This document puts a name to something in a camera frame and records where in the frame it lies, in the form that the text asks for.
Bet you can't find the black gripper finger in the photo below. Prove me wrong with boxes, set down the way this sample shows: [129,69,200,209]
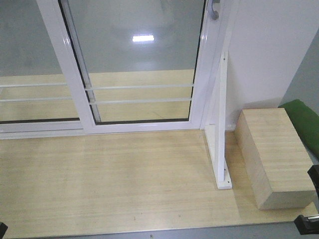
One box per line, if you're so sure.
[308,164,319,196]
[294,215,319,235]
[0,222,8,238]

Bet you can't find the silver curved door handle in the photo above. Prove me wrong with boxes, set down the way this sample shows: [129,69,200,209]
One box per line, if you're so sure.
[208,0,220,20]

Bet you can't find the white framed sliding glass door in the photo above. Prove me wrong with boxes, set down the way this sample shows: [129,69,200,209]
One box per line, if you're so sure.
[36,0,225,134]

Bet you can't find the light wooden block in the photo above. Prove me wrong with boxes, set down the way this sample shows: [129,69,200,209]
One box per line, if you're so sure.
[234,108,315,210]

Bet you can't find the white triangular support brace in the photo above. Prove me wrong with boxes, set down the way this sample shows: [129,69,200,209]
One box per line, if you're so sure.
[204,51,232,190]

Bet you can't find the light wooden platform base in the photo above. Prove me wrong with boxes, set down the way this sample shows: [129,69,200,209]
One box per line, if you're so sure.
[0,129,315,239]

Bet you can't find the green sandbag near frame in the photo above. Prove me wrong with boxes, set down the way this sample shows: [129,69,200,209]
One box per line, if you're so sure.
[279,99,319,163]

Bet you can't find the white fixed door frame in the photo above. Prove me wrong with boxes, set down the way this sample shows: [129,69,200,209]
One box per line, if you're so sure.
[0,0,239,139]

